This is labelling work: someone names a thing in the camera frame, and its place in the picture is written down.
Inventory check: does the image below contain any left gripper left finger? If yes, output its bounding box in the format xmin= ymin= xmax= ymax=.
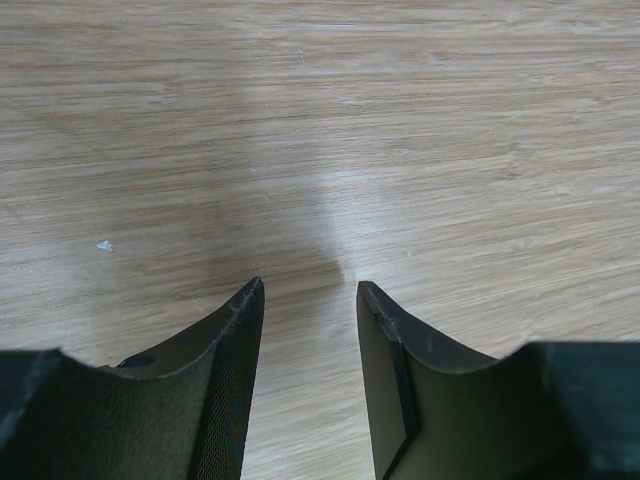
xmin=1 ymin=278 xmax=264 ymax=479

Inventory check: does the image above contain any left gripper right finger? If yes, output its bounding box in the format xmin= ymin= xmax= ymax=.
xmin=357 ymin=281 xmax=639 ymax=479

